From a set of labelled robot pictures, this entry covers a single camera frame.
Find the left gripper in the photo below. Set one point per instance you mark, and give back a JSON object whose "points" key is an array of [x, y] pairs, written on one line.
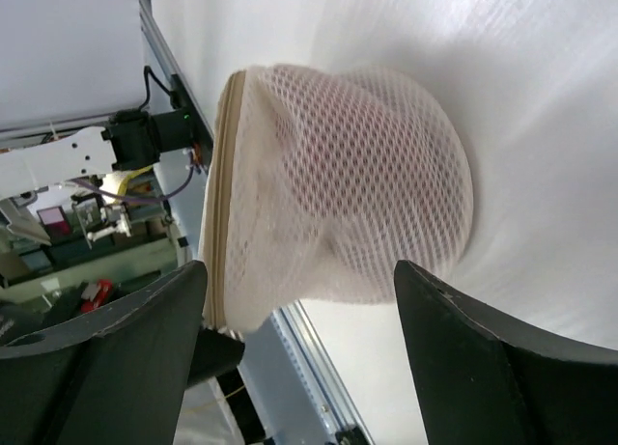
{"points": [[18, 320]]}

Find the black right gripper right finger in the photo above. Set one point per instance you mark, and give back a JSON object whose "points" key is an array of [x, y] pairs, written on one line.
{"points": [[484, 377]]}

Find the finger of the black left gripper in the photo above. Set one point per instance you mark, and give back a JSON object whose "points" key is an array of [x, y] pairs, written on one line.
{"points": [[215, 354]]}

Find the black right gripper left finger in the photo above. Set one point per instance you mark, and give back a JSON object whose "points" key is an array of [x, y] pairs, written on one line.
{"points": [[115, 375]]}

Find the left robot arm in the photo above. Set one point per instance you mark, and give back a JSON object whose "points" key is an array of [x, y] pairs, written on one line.
{"points": [[133, 139]]}

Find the aluminium front rail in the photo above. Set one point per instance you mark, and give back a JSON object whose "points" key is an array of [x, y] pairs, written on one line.
{"points": [[288, 374]]}

